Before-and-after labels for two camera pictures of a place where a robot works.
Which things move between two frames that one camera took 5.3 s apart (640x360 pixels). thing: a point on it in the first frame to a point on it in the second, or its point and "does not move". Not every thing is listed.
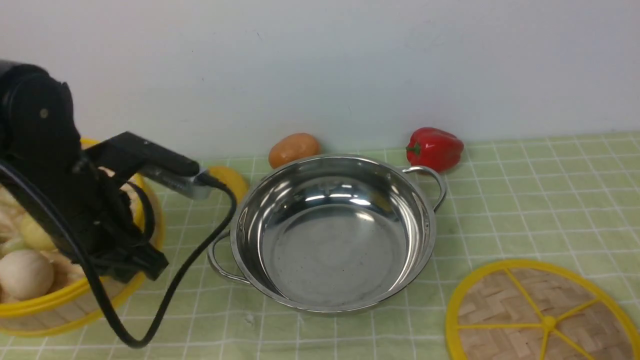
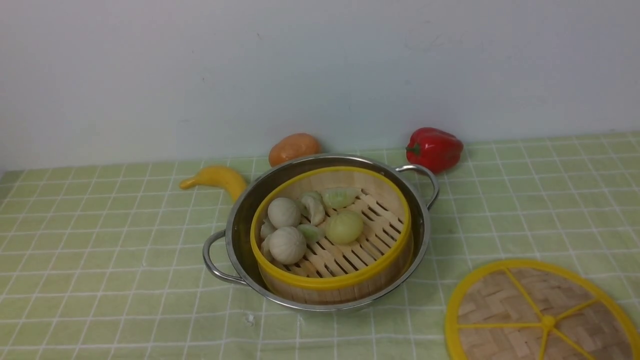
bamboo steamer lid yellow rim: [540, 309] does not move
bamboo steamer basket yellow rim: [45, 288] to [330, 273]
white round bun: [26, 274] to [283, 212]
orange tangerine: [291, 147] does not move
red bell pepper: [434, 148] does not move
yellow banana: [238, 184] does not move
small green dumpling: [15, 245] to [311, 233]
